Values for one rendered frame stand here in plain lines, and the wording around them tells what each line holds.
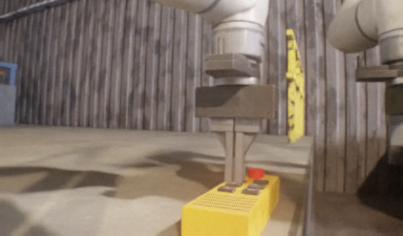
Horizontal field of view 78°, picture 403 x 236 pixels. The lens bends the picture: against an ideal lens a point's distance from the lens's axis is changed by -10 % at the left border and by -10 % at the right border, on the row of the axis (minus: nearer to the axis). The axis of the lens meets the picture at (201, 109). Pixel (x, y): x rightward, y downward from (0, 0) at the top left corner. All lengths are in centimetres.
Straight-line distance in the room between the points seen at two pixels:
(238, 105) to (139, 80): 431
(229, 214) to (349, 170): 357
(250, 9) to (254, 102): 14
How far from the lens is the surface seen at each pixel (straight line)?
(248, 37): 43
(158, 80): 451
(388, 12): 58
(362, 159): 384
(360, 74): 56
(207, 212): 31
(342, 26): 70
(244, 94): 43
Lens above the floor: 85
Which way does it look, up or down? 3 degrees up
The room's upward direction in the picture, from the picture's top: 1 degrees clockwise
